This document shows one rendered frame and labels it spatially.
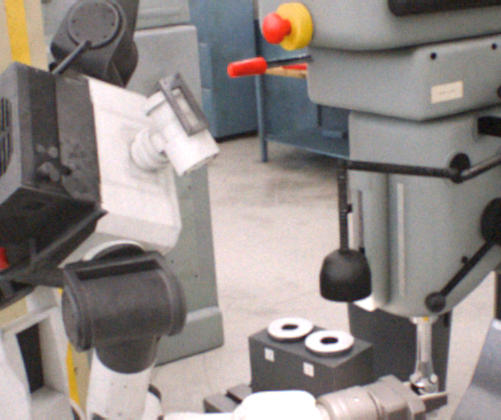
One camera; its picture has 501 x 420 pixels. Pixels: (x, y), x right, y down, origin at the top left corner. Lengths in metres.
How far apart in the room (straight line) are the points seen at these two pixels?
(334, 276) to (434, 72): 0.30
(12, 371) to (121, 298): 0.43
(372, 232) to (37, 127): 0.49
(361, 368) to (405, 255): 0.42
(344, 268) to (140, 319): 0.27
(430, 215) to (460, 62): 0.22
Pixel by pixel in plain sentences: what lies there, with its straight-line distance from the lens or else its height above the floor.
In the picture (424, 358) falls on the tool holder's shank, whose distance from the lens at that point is 1.39.
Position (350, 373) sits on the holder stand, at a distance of 1.58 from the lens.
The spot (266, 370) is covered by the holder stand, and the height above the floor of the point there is 1.08.
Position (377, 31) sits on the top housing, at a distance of 1.03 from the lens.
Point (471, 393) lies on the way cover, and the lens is 1.79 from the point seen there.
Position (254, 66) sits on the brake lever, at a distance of 1.18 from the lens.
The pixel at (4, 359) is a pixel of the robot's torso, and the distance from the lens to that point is 1.47.
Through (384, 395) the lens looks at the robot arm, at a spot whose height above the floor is 1.16.
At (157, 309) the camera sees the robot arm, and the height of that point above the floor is 1.42.
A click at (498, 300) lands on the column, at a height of 1.15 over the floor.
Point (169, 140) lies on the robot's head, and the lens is 1.16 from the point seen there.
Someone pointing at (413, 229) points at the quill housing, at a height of 1.47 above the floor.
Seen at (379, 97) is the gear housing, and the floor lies 1.66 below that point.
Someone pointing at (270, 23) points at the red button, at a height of 1.77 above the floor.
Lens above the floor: 1.85
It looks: 17 degrees down
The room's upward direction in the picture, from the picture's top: 4 degrees counter-clockwise
